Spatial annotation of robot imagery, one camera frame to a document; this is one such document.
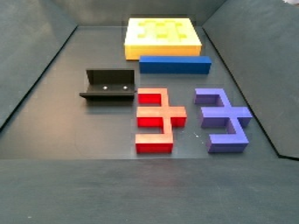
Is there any yellow slotted board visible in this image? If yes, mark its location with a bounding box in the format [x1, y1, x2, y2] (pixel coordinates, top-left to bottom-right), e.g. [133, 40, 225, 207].
[125, 18, 202, 60]

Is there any red interlocking puzzle piece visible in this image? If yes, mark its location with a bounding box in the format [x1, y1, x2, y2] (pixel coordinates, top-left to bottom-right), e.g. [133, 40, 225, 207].
[135, 88, 187, 154]

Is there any blue rectangular bar block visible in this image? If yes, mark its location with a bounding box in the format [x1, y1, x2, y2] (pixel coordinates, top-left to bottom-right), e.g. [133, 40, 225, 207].
[139, 56, 212, 74]

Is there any purple interlocking puzzle piece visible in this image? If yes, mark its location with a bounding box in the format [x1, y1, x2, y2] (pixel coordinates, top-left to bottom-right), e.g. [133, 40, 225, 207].
[194, 88, 253, 153]

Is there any black angle bracket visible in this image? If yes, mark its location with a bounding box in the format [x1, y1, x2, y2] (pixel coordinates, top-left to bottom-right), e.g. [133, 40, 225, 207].
[79, 68, 137, 101]

